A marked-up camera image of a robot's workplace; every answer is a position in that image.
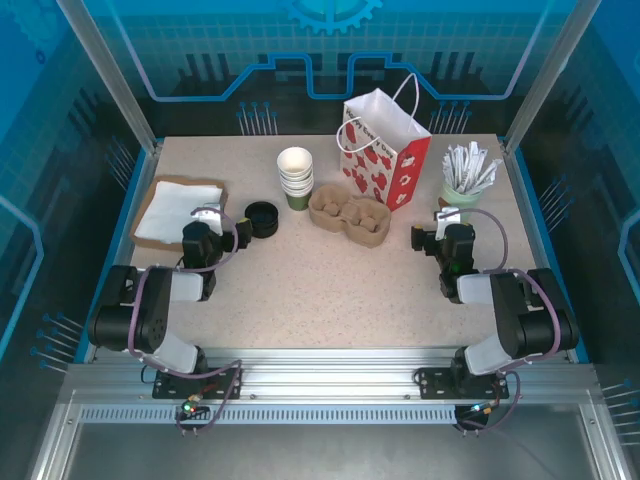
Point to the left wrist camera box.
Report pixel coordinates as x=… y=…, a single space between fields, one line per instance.
x=210 y=217

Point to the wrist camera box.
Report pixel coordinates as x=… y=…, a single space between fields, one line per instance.
x=210 y=217
x=442 y=221

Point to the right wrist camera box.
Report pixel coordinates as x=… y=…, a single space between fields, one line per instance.
x=442 y=221

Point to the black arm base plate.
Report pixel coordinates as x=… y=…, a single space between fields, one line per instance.
x=432 y=385
x=165 y=387

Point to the mint green tin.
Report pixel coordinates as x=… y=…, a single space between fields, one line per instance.
x=462 y=200

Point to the white wrapped straw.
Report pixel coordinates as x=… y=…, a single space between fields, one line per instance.
x=472 y=162
x=490 y=172
x=463 y=167
x=481 y=167
x=448 y=170
x=455 y=165

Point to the white red printed paper bag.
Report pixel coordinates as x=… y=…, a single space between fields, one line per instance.
x=375 y=115

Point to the aluminium mounting rail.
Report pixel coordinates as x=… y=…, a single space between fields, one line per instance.
x=325 y=375

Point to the grey metal lower frame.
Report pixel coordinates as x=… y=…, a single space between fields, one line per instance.
x=325 y=455

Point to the brown pulp cup carrier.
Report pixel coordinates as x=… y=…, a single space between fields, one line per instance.
x=350 y=210

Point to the blue table edge strip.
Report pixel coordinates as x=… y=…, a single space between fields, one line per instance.
x=121 y=225
x=535 y=225

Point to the white paper napkins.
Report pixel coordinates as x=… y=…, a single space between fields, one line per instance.
x=170 y=210

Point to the white napkins stack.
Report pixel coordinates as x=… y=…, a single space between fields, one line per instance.
x=150 y=241

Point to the aluminium frame post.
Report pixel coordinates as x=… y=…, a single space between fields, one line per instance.
x=112 y=75
x=547 y=75

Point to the small LED circuit board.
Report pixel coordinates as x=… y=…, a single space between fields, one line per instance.
x=486 y=410
x=190 y=407

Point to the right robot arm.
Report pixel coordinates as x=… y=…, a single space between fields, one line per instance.
x=510 y=310

